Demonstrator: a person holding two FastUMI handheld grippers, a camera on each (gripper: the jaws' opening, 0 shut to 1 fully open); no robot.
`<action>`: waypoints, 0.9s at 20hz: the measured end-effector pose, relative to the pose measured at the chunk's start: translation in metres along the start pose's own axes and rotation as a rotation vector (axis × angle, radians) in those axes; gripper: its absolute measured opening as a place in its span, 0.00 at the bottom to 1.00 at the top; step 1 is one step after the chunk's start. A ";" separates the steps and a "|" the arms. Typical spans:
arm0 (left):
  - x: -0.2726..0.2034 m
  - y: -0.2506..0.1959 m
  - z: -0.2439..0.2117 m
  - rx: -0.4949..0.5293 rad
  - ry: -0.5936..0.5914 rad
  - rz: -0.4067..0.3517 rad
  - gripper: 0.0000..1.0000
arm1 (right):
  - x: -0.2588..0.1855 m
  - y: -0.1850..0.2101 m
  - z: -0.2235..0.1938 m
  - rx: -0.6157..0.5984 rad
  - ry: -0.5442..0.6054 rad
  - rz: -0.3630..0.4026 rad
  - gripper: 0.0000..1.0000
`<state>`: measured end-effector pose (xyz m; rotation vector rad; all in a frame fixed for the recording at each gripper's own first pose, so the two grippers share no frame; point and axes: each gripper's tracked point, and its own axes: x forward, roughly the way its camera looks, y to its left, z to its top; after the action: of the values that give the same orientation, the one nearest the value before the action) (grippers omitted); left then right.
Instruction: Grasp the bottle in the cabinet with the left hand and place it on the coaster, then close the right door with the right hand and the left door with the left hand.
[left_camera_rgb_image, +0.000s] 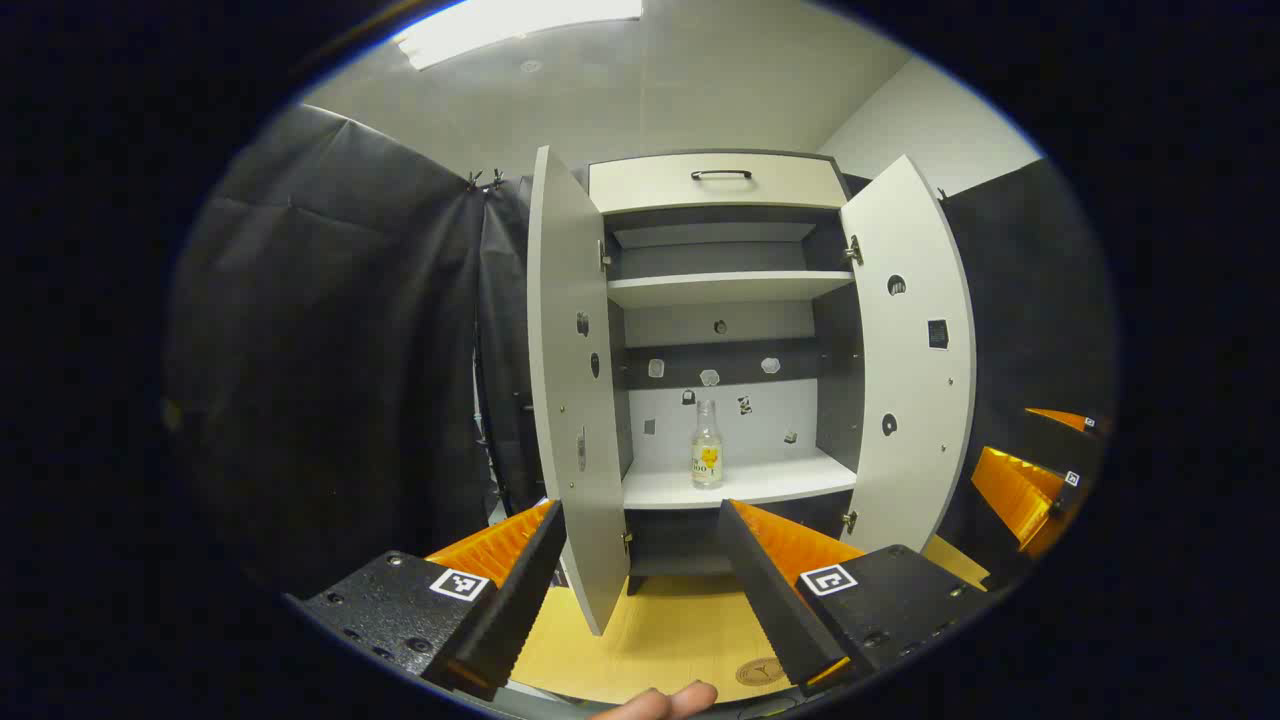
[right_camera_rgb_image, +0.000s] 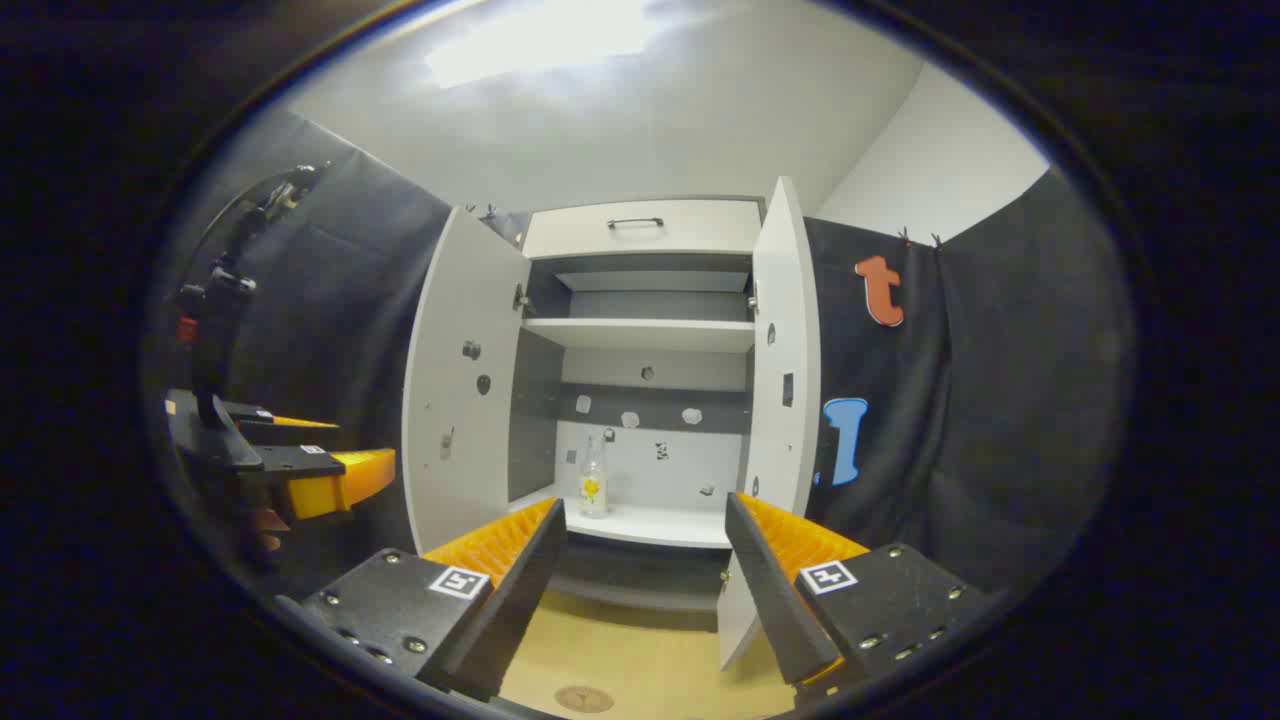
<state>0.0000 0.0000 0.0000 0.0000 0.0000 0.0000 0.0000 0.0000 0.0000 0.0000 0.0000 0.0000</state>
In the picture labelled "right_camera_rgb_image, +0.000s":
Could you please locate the white cabinet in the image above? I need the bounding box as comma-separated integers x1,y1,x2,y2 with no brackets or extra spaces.
508,197,766,613

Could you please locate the white cabinet door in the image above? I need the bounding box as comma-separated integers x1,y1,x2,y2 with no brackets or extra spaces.
718,177,823,673
402,205,533,556

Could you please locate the black backdrop cloth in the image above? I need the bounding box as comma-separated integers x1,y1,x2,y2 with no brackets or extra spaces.
150,105,1136,601

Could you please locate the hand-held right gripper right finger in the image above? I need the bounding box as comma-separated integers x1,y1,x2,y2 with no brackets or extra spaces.
723,492,986,713

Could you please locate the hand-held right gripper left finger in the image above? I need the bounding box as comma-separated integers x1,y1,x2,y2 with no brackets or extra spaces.
275,497,569,703

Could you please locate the clear glass bottle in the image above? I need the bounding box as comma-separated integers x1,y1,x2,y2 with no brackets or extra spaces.
578,433,609,519

